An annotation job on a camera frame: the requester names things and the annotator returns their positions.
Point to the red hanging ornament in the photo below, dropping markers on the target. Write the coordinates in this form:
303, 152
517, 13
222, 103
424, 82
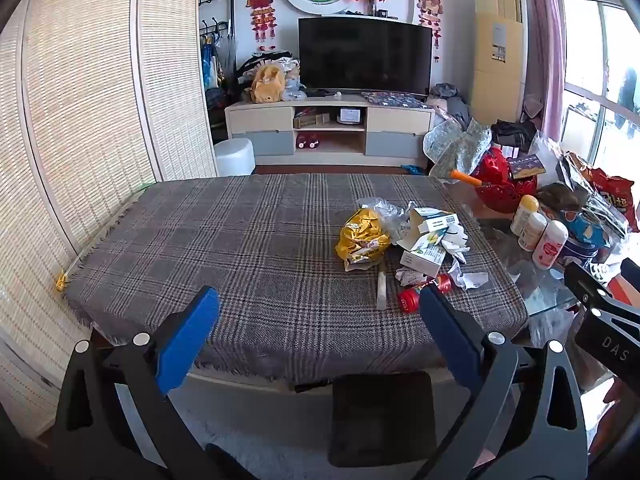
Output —
260, 5
429, 10

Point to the dark bag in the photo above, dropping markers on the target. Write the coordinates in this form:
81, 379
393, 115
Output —
512, 132

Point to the red plastic basket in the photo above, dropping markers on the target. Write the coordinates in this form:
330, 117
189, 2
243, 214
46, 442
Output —
500, 192

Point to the yellow plush toy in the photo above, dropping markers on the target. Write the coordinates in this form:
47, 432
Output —
267, 85

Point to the bamboo folding screen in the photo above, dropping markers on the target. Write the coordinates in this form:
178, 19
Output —
85, 110

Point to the grey clothes pile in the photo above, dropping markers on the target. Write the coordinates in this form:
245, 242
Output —
452, 105

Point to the window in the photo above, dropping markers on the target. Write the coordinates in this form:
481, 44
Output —
600, 60

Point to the dark patterned cloth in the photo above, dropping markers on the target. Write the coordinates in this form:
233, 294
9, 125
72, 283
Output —
395, 99

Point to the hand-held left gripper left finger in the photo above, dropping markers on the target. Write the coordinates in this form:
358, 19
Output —
187, 330

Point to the blue cloth scrap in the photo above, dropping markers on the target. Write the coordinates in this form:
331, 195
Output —
414, 169

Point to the crumpled white paper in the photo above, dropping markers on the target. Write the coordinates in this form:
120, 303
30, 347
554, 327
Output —
455, 245
470, 280

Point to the white round stool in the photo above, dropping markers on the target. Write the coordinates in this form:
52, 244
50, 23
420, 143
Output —
234, 157

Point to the pink curtain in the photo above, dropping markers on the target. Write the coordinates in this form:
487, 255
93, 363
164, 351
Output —
545, 35

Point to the beige grey TV stand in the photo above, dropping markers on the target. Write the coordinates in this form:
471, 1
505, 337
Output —
260, 120

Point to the red slippers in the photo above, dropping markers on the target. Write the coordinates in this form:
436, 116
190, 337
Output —
307, 141

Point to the clear plastic bag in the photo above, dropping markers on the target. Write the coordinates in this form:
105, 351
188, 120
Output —
392, 215

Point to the red chip bag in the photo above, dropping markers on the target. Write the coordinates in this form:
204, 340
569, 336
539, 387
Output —
615, 195

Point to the red snack wrapper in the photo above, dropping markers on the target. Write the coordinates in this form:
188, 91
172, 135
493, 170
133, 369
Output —
409, 300

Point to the yellow snack bag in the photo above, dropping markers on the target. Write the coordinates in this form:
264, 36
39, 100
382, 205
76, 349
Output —
362, 240

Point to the hanging blue clothes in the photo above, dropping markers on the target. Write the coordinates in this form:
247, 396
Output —
212, 70

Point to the grey plaid tablecloth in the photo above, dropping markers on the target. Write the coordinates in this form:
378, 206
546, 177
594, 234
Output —
225, 240

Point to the dark booklet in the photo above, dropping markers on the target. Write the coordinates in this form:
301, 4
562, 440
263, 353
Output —
525, 166

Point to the standing air conditioner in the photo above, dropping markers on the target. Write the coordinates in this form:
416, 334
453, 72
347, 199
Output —
497, 55

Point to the small white device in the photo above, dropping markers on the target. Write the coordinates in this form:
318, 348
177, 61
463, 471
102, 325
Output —
348, 116

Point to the pink label white bottle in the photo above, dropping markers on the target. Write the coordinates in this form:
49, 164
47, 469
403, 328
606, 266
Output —
550, 245

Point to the yellow tassel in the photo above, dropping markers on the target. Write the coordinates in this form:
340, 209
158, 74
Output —
61, 282

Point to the white green medicine box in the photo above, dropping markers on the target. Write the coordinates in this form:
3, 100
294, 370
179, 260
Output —
422, 260

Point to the white stick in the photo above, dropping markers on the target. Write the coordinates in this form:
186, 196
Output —
381, 290

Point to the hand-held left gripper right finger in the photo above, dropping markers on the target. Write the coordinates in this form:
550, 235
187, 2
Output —
450, 330

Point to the blue patterned pack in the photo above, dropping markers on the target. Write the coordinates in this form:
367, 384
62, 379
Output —
587, 235

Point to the dark chair seat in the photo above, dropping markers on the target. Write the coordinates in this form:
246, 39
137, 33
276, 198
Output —
382, 420

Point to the yellow capped white bottle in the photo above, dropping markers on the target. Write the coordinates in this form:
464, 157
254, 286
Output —
522, 215

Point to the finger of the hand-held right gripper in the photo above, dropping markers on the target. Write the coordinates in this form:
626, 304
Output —
590, 290

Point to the flat cardboard box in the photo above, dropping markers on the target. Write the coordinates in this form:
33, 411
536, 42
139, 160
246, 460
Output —
310, 121

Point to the black television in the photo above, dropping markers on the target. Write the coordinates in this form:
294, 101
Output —
365, 55

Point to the floral cloth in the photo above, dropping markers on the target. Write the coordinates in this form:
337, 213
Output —
455, 145

